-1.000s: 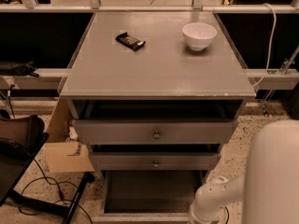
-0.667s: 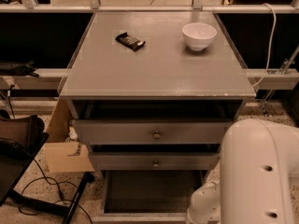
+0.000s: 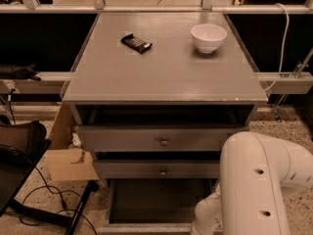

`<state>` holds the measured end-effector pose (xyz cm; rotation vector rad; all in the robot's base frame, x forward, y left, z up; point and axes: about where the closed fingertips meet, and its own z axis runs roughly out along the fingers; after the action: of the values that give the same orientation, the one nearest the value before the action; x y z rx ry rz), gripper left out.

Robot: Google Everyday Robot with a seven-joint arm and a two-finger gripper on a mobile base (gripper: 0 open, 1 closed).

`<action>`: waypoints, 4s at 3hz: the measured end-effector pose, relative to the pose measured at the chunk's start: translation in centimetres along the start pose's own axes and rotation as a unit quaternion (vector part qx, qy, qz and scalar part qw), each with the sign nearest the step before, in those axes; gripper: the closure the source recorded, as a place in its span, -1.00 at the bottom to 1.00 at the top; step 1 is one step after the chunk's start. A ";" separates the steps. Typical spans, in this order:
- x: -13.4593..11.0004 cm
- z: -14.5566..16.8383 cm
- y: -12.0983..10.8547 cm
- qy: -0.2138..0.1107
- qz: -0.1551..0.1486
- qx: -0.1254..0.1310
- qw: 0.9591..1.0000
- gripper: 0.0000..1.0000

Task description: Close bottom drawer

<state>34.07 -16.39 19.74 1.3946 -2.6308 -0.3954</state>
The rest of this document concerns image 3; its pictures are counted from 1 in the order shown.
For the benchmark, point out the grey bottom drawer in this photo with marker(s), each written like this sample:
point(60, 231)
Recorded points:
point(153, 206)

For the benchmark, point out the grey drawer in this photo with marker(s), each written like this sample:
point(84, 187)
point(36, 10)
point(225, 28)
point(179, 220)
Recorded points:
point(156, 137)
point(122, 165)
point(153, 206)

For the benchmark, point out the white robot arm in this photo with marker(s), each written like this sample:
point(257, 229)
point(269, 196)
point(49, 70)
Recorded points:
point(256, 173)

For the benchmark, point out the grey drawer cabinet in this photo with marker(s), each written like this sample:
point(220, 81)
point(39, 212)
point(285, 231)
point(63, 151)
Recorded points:
point(171, 83)

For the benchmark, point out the grey top drawer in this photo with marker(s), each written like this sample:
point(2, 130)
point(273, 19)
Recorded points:
point(156, 137)

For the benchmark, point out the grey middle drawer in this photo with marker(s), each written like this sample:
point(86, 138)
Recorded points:
point(122, 165)

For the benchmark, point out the black snack bar wrapper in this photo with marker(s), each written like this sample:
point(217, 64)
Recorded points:
point(135, 43)

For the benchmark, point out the white ceramic bowl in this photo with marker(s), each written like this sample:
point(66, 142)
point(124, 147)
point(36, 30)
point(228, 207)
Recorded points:
point(208, 37)

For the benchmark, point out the brown cardboard box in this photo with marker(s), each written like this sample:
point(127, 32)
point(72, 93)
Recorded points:
point(66, 160)

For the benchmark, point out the black folding chair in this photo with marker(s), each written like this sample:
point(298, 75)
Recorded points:
point(21, 148)

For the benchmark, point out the aluminium frame rail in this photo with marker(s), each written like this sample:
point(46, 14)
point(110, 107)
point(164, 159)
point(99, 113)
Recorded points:
point(153, 8)

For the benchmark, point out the black cloth on rail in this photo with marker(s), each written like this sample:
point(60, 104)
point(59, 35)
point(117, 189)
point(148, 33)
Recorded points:
point(8, 71)

